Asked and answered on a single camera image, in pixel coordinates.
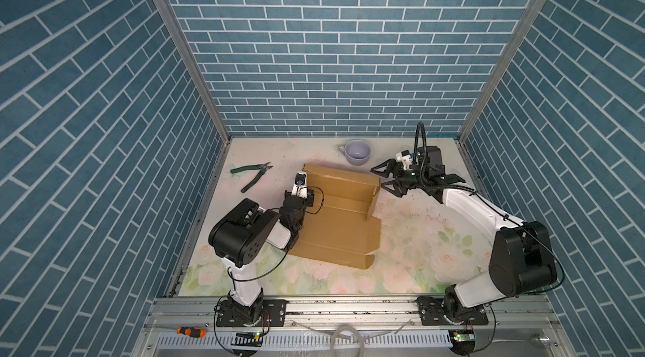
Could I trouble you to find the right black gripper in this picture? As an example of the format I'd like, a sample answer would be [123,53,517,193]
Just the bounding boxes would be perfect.
[372,160,427,197]

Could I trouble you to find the brown cardboard box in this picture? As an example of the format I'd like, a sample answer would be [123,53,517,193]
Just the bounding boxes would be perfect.
[290,164,381,270]

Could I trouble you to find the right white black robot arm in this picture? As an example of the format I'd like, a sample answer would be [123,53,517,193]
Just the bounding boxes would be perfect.
[371,146,558,324]

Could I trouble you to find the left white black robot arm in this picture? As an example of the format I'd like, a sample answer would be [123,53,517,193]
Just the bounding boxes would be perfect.
[208,188,315,324]

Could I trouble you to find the lavender ceramic cup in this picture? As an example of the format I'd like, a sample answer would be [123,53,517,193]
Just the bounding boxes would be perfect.
[338,140,371,167]

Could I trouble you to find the clear plastic tube loop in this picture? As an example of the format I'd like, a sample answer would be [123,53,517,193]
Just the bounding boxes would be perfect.
[330,324,366,357]

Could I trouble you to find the orange black screwdriver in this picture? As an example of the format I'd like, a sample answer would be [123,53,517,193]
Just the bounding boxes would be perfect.
[176,326,207,339]

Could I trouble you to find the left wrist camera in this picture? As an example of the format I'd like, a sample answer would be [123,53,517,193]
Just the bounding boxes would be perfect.
[292,172,307,199]

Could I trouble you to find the green handled pliers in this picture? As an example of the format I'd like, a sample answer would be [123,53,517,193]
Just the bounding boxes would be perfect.
[230,161,274,194]

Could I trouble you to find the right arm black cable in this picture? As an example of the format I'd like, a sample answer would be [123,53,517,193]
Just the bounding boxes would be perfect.
[412,121,428,157]

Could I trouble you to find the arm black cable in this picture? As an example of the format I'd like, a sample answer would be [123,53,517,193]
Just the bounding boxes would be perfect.
[225,185,326,283]
[412,121,428,157]

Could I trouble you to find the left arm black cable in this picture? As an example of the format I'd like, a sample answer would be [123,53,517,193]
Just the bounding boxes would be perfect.
[225,185,326,283]

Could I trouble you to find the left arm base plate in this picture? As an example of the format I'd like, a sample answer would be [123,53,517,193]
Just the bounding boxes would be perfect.
[214,298,287,328]

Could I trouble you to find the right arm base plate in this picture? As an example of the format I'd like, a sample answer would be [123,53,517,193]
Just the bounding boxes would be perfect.
[416,296,489,326]

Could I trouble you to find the white slotted cable duct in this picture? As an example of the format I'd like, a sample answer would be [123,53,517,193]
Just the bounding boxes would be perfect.
[156,330,453,351]

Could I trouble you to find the aluminium mounting rail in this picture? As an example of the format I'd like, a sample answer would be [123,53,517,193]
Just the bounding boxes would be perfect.
[144,295,561,331]

